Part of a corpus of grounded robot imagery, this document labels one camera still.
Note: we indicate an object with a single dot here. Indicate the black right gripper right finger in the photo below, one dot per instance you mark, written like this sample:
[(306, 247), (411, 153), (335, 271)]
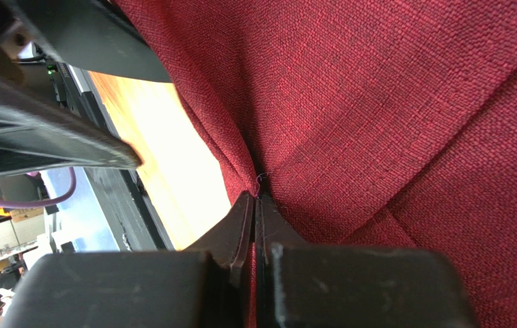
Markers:
[(302, 284)]

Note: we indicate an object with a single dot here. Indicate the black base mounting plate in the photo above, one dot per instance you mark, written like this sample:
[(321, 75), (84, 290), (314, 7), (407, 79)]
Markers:
[(125, 217)]

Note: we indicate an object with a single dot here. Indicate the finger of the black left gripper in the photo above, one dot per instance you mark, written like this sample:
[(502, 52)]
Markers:
[(37, 135), (91, 35)]

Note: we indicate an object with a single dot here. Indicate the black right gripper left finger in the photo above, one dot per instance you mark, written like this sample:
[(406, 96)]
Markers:
[(204, 285)]

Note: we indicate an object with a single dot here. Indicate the dark red cloth napkin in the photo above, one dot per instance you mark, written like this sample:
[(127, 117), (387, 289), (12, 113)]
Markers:
[(371, 122)]

